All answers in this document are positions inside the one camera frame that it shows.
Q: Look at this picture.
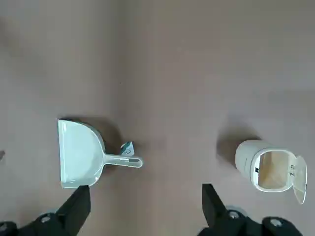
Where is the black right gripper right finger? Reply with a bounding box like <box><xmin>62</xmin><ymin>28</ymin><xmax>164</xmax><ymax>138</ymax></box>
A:
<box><xmin>196</xmin><ymin>183</ymin><xmax>307</xmax><ymax>236</ymax></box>

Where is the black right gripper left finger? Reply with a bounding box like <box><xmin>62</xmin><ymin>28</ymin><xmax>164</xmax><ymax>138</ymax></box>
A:
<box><xmin>0</xmin><ymin>184</ymin><xmax>92</xmax><ymax>236</ymax></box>

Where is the pale green plastic dustpan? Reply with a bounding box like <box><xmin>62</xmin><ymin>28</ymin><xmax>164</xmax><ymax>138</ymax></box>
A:
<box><xmin>58</xmin><ymin>118</ymin><xmax>144</xmax><ymax>190</ymax></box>

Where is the white green paper tag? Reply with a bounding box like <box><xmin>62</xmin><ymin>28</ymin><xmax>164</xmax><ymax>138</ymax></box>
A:
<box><xmin>120</xmin><ymin>141</ymin><xmax>136</xmax><ymax>157</ymax></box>

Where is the small cream bin with lid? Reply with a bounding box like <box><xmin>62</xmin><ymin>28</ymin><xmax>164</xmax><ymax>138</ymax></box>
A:
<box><xmin>234</xmin><ymin>139</ymin><xmax>309</xmax><ymax>206</ymax></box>

